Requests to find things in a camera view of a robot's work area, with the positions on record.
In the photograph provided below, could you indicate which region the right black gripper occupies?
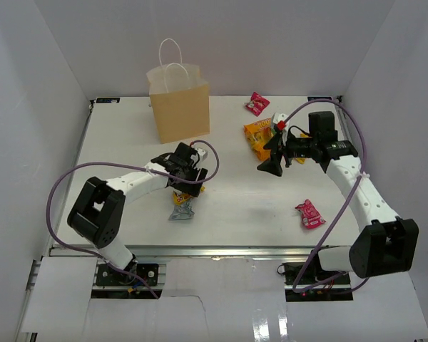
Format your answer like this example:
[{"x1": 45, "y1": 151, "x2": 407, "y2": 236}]
[{"x1": 258, "y1": 130, "x2": 318, "y2": 177}]

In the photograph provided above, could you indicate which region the yellow M&M's packet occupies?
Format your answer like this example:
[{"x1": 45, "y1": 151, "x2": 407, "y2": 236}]
[{"x1": 172, "y1": 191, "x2": 193, "y2": 206}]

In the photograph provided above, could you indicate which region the pink snack packet front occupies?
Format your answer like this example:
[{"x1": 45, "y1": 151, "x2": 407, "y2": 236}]
[{"x1": 295, "y1": 199, "x2": 326, "y2": 230}]

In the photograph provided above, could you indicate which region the pink snack packet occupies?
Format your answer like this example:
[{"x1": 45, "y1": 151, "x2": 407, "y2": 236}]
[
  {"x1": 295, "y1": 199, "x2": 326, "y2": 230},
  {"x1": 245, "y1": 92, "x2": 270, "y2": 117}
]

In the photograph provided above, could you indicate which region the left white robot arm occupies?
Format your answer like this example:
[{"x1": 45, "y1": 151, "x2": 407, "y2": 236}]
[{"x1": 67, "y1": 142, "x2": 208, "y2": 284}]

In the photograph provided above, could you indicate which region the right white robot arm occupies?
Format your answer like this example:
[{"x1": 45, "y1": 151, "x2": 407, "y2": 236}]
[{"x1": 257, "y1": 111, "x2": 419, "y2": 284}]

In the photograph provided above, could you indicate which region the large orange candy bag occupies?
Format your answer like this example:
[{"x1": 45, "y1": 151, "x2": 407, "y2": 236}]
[{"x1": 243, "y1": 118, "x2": 275, "y2": 162}]

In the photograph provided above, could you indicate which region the brown paper bag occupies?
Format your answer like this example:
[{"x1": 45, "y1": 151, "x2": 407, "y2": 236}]
[{"x1": 146, "y1": 38, "x2": 210, "y2": 144}]

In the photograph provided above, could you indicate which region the silver foil snack packet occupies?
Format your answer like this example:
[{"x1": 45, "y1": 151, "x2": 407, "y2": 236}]
[{"x1": 168, "y1": 199, "x2": 195, "y2": 221}]

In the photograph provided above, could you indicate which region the small yellow snack bar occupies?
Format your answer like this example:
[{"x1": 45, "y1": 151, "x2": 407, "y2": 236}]
[{"x1": 295, "y1": 157, "x2": 306, "y2": 164}]

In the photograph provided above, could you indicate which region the pink snack packet back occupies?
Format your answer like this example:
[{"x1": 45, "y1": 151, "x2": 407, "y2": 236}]
[{"x1": 245, "y1": 92, "x2": 270, "y2": 117}]

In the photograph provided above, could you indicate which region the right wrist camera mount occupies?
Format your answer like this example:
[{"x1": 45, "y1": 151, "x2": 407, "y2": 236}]
[{"x1": 270, "y1": 113, "x2": 288, "y2": 134}]

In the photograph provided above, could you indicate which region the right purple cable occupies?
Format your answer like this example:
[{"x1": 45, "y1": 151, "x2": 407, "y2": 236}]
[{"x1": 284, "y1": 98, "x2": 372, "y2": 295}]

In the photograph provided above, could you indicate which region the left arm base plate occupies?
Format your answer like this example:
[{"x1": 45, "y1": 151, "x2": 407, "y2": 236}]
[{"x1": 94, "y1": 264, "x2": 159, "y2": 287}]

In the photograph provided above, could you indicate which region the aluminium frame rail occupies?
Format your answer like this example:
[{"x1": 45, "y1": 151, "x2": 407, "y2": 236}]
[{"x1": 42, "y1": 244, "x2": 354, "y2": 260}]

